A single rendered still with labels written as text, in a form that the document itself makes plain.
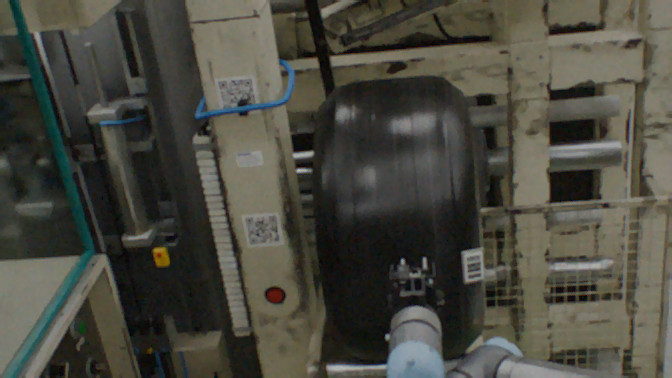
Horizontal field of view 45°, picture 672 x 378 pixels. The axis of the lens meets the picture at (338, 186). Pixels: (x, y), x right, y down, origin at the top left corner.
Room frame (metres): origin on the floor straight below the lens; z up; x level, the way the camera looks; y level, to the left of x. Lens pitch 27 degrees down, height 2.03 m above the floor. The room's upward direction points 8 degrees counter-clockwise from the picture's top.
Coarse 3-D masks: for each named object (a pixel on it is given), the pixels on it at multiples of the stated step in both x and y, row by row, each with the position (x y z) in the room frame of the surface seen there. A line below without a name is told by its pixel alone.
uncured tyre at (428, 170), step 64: (320, 128) 1.43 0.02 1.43; (384, 128) 1.37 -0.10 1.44; (448, 128) 1.35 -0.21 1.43; (320, 192) 1.32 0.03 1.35; (384, 192) 1.27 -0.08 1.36; (448, 192) 1.26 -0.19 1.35; (320, 256) 1.27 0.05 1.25; (384, 256) 1.22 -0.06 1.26; (448, 256) 1.21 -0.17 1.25; (384, 320) 1.22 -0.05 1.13; (448, 320) 1.20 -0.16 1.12
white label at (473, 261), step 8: (464, 256) 1.21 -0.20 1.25; (472, 256) 1.21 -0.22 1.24; (480, 256) 1.21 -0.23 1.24; (464, 264) 1.21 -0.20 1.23; (472, 264) 1.21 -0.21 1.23; (480, 264) 1.21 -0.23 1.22; (464, 272) 1.20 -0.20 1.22; (472, 272) 1.21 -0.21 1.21; (480, 272) 1.21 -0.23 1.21; (464, 280) 1.20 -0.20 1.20; (472, 280) 1.20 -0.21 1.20
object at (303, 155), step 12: (300, 132) 1.98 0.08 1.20; (312, 132) 1.97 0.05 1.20; (300, 144) 1.97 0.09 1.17; (312, 144) 1.97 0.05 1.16; (300, 156) 1.85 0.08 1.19; (312, 156) 1.84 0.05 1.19; (300, 168) 1.85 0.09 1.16; (312, 168) 1.84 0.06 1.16; (300, 180) 1.86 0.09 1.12; (312, 180) 1.85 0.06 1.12; (300, 192) 1.98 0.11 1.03; (312, 192) 1.97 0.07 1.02; (312, 204) 1.86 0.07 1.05; (312, 216) 1.97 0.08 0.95; (312, 228) 1.84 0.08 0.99; (312, 252) 1.84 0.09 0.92
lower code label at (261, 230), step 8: (248, 216) 1.45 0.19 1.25; (256, 216) 1.45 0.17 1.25; (264, 216) 1.45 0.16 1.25; (272, 216) 1.44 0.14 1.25; (248, 224) 1.45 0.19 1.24; (256, 224) 1.45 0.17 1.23; (264, 224) 1.45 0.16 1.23; (272, 224) 1.44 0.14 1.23; (280, 224) 1.44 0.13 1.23; (248, 232) 1.45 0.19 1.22; (256, 232) 1.45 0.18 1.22; (264, 232) 1.45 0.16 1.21; (272, 232) 1.44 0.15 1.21; (280, 232) 1.44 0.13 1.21; (248, 240) 1.45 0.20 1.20; (256, 240) 1.45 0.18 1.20; (264, 240) 1.45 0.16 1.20; (272, 240) 1.44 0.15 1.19; (280, 240) 1.44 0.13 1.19
